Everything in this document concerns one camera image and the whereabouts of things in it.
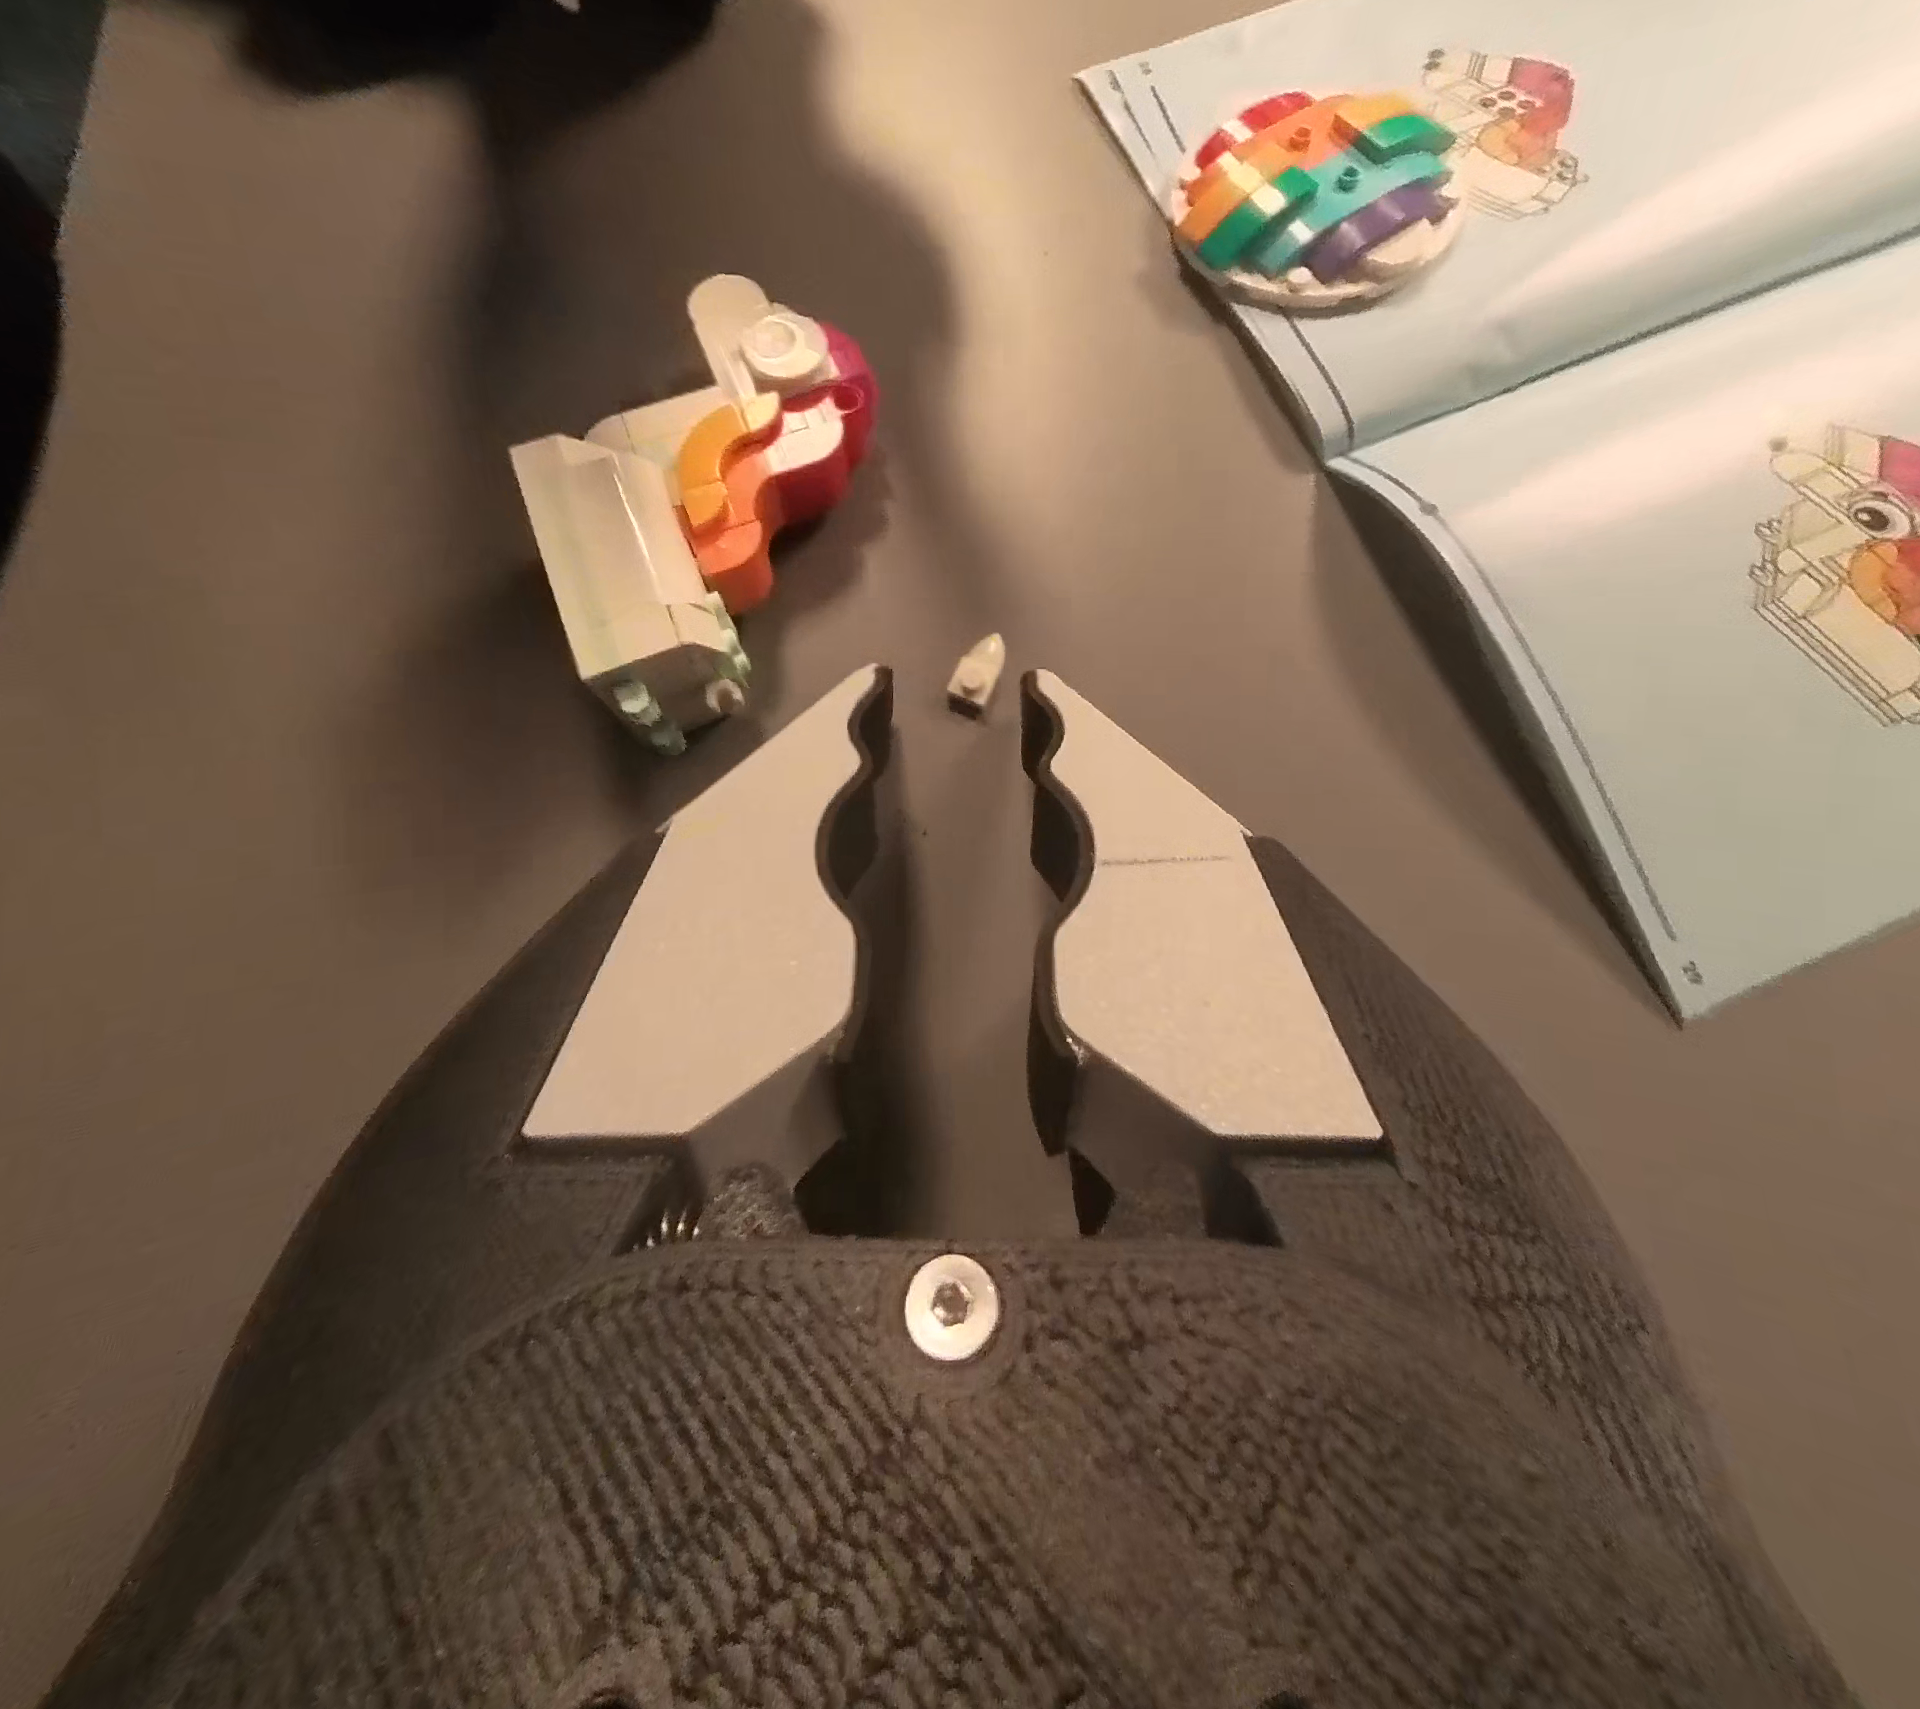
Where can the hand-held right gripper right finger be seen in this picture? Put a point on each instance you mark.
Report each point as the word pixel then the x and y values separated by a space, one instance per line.
pixel 1185 975

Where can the rainbow lego disc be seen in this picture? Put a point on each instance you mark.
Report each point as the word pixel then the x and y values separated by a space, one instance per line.
pixel 1321 203

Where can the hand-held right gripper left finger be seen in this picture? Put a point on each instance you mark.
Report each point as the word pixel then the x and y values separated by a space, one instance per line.
pixel 720 958

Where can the lego unicorn model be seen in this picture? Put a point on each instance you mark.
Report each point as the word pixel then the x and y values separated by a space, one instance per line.
pixel 690 494

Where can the open light blue instruction booklet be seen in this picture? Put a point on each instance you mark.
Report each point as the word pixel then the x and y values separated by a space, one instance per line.
pixel 1680 208

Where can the small white lego piece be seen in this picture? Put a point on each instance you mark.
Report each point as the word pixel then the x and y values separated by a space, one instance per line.
pixel 975 677

